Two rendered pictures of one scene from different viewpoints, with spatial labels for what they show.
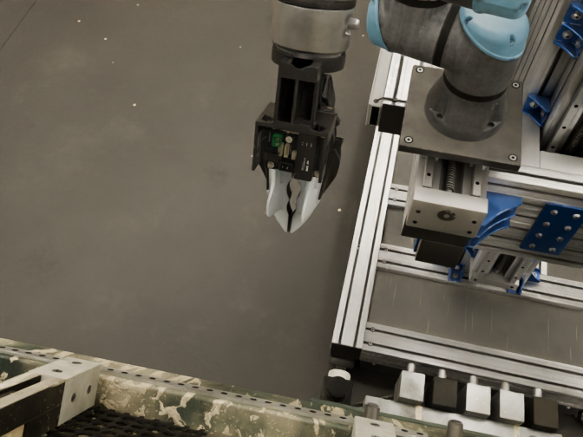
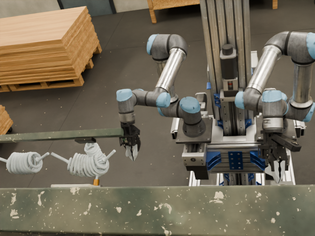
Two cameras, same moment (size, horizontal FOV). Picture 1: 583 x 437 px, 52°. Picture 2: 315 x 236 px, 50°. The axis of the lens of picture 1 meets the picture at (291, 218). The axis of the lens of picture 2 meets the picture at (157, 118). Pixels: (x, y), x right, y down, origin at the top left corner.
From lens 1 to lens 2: 1.08 m
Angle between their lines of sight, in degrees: 18
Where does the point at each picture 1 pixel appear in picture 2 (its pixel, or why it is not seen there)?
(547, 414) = not seen: hidden behind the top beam
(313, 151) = (131, 140)
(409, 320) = not seen: hidden behind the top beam
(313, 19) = (125, 115)
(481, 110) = (195, 127)
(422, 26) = (171, 108)
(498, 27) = (189, 105)
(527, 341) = not seen: hidden behind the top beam
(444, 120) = (187, 132)
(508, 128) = (207, 131)
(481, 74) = (189, 118)
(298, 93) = (125, 129)
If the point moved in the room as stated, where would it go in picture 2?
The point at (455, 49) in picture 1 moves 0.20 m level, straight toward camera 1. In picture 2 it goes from (181, 113) to (173, 136)
